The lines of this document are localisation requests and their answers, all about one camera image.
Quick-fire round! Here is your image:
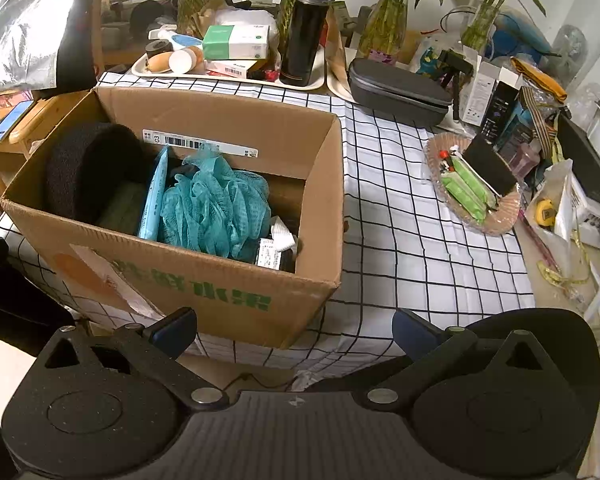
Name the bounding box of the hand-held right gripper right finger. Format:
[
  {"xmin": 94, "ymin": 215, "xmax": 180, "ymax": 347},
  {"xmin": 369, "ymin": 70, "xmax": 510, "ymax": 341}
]
[{"xmin": 361, "ymin": 308, "xmax": 563, "ymax": 407}]

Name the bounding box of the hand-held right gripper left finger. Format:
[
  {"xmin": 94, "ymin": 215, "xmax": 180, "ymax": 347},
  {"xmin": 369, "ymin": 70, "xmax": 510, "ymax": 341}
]
[{"xmin": 32, "ymin": 307, "xmax": 231, "ymax": 408}]

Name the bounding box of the brown cardboard box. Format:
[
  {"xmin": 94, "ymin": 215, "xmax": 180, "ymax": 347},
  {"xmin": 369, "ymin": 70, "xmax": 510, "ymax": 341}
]
[{"xmin": 0, "ymin": 86, "xmax": 345, "ymax": 350}]

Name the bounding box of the black white cloth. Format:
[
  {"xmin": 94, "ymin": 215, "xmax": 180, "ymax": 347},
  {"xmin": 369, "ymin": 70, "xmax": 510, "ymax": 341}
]
[{"xmin": 255, "ymin": 216, "xmax": 300, "ymax": 275}]

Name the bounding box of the teal mesh bath loofah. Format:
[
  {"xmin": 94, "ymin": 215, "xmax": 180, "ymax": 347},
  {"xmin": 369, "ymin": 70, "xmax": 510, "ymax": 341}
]
[{"xmin": 157, "ymin": 142, "xmax": 272, "ymax": 259}]

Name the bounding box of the light blue packet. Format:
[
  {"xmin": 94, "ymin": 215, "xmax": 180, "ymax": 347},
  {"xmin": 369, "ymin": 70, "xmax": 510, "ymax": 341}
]
[{"xmin": 137, "ymin": 145, "xmax": 171, "ymax": 241}]

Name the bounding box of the black round foam sponge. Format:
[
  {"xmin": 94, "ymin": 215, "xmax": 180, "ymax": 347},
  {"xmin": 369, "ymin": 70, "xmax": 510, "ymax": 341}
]
[{"xmin": 45, "ymin": 121, "xmax": 143, "ymax": 223}]

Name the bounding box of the green tissue packet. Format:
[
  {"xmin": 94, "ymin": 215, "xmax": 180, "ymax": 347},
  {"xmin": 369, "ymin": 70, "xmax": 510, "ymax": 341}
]
[
  {"xmin": 440, "ymin": 172, "xmax": 488, "ymax": 223},
  {"xmin": 450, "ymin": 157, "xmax": 498, "ymax": 211}
]

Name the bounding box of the person's right leg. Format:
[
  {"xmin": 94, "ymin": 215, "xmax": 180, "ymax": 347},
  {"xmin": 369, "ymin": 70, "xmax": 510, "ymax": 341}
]
[{"xmin": 305, "ymin": 307, "xmax": 600, "ymax": 480}]

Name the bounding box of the round woven basket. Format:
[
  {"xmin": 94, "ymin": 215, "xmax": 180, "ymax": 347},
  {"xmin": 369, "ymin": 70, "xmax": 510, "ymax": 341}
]
[{"xmin": 424, "ymin": 132, "xmax": 522, "ymax": 235}]

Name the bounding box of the yellow tape measure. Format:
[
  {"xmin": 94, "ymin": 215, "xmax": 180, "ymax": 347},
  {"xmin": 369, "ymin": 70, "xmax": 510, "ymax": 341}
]
[{"xmin": 535, "ymin": 199, "xmax": 557, "ymax": 228}]

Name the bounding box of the red white small object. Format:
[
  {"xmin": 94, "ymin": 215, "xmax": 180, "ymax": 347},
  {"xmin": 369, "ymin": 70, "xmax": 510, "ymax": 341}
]
[{"xmin": 437, "ymin": 146, "xmax": 461, "ymax": 171}]

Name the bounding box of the black rectangular sponge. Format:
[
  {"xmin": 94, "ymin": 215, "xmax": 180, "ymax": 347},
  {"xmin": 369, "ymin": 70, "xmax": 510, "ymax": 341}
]
[{"xmin": 464, "ymin": 135, "xmax": 518, "ymax": 196}]

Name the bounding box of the clear plastic bag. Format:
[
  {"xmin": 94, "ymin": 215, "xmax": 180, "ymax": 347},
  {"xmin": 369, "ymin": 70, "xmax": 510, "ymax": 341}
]
[{"xmin": 525, "ymin": 159, "xmax": 588, "ymax": 271}]

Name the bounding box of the pink bottle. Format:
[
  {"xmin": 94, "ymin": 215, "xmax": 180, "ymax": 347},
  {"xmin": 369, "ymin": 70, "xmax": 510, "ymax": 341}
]
[{"xmin": 507, "ymin": 140, "xmax": 543, "ymax": 178}]

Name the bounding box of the blue carton box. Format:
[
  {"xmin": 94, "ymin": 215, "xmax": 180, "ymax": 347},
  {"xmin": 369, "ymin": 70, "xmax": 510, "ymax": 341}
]
[{"xmin": 497, "ymin": 97, "xmax": 538, "ymax": 156}]

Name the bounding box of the black carton box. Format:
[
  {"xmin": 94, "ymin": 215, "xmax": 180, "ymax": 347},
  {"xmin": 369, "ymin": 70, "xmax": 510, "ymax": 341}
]
[{"xmin": 481, "ymin": 80, "xmax": 520, "ymax": 143}]

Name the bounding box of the grey zip case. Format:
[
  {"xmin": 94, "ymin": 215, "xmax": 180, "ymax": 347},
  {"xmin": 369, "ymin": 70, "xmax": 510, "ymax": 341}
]
[{"xmin": 347, "ymin": 57, "xmax": 455, "ymax": 127}]

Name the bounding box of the black flat device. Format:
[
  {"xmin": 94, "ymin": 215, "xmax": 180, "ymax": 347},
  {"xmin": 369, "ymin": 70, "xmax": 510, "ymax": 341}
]
[{"xmin": 555, "ymin": 112, "xmax": 600, "ymax": 208}]

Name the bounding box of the white carton box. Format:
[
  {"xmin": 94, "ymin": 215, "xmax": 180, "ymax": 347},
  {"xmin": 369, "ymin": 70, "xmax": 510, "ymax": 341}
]
[{"xmin": 462, "ymin": 45, "xmax": 503, "ymax": 127}]

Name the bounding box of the striped ribbon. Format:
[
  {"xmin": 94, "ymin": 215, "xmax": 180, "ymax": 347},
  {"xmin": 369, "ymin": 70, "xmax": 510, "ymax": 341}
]
[{"xmin": 520, "ymin": 85, "xmax": 563, "ymax": 166}]

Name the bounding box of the wooden side table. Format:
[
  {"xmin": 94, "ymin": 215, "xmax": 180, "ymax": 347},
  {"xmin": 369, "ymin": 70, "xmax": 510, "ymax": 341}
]
[{"xmin": 0, "ymin": 91, "xmax": 93, "ymax": 233}]

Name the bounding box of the blue smartphone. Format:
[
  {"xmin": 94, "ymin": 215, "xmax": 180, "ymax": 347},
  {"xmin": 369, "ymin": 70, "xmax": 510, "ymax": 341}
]
[{"xmin": 0, "ymin": 100, "xmax": 36, "ymax": 144}]

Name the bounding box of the orange jar with white lid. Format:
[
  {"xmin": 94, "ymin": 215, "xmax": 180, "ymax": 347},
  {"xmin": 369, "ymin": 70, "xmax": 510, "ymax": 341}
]
[{"xmin": 168, "ymin": 46, "xmax": 207, "ymax": 75}]

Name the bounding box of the flat white red box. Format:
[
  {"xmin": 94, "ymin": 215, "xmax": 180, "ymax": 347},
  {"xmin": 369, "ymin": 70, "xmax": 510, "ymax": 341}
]
[{"xmin": 205, "ymin": 58, "xmax": 260, "ymax": 79}]

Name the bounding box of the printed plastic bag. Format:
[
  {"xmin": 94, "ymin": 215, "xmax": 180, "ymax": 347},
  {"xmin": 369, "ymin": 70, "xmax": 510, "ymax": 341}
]
[{"xmin": 415, "ymin": 35, "xmax": 456, "ymax": 78}]

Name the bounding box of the black mini tripod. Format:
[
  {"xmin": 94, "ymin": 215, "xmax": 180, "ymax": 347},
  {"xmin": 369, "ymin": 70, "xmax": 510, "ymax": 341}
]
[{"xmin": 439, "ymin": 49, "xmax": 473, "ymax": 123}]

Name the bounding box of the yellow cloth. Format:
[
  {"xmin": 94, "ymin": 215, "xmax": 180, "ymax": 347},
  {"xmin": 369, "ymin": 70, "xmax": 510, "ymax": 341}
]
[{"xmin": 510, "ymin": 56, "xmax": 568, "ymax": 103}]

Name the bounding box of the wooden shelf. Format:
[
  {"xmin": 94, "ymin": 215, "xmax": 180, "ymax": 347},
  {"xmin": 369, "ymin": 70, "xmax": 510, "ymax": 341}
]
[{"xmin": 100, "ymin": 0, "xmax": 181, "ymax": 68}]

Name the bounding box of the dark cloth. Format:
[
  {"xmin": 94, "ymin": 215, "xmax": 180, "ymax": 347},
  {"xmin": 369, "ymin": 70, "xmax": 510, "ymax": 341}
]
[{"xmin": 55, "ymin": 5, "xmax": 101, "ymax": 96}]

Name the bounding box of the white blue spray bottle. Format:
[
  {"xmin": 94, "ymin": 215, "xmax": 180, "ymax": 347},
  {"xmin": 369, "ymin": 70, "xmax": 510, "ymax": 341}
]
[{"xmin": 147, "ymin": 30, "xmax": 206, "ymax": 53}]

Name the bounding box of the green white tissue box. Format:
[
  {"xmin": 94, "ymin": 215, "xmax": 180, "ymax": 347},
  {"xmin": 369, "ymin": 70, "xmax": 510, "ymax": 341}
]
[{"xmin": 201, "ymin": 24, "xmax": 271, "ymax": 62}]

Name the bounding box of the bamboo in narrow glass vase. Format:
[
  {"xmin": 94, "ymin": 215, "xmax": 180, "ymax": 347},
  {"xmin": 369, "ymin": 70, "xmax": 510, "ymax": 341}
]
[{"xmin": 342, "ymin": 0, "xmax": 486, "ymax": 61}]

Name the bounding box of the black round object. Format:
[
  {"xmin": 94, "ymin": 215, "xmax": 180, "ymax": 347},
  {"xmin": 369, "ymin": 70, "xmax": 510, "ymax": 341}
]
[{"xmin": 129, "ymin": 0, "xmax": 165, "ymax": 37}]

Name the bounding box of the bamboo in small glass vase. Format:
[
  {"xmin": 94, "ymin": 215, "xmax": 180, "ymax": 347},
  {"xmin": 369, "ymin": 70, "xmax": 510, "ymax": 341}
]
[{"xmin": 460, "ymin": 0, "xmax": 600, "ymax": 53}]

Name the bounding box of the black thermos bottle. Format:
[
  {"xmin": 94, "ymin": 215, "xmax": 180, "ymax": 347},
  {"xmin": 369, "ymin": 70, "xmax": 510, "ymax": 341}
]
[{"xmin": 279, "ymin": 0, "xmax": 341, "ymax": 87}]

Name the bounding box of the blue fabric bag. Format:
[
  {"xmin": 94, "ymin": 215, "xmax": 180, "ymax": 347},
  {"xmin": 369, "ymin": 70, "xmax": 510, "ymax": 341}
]
[{"xmin": 495, "ymin": 12, "xmax": 553, "ymax": 53}]

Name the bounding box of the crumpled brown paper bag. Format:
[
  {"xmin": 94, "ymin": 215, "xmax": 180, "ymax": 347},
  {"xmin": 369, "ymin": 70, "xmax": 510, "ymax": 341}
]
[{"xmin": 192, "ymin": 0, "xmax": 233, "ymax": 36}]

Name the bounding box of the wooden chair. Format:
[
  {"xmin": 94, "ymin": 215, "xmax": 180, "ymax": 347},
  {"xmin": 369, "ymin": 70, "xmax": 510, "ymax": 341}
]
[{"xmin": 87, "ymin": 0, "xmax": 113, "ymax": 76}]

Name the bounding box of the white plastic package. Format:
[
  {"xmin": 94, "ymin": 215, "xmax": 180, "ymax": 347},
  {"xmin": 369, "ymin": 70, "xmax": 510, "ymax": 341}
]
[{"xmin": 212, "ymin": 8, "xmax": 281, "ymax": 31}]

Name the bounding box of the clear small fan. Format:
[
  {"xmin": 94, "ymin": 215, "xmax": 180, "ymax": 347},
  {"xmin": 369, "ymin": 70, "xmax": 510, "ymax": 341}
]
[{"xmin": 550, "ymin": 25, "xmax": 588, "ymax": 68}]

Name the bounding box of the silver foil bag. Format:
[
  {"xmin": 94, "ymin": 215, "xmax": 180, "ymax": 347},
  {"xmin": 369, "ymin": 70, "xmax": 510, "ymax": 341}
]
[{"xmin": 0, "ymin": 0, "xmax": 91, "ymax": 98}]

